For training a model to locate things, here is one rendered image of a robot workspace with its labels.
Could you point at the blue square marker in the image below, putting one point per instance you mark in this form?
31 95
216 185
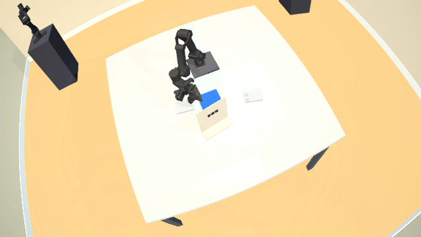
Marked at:
209 98

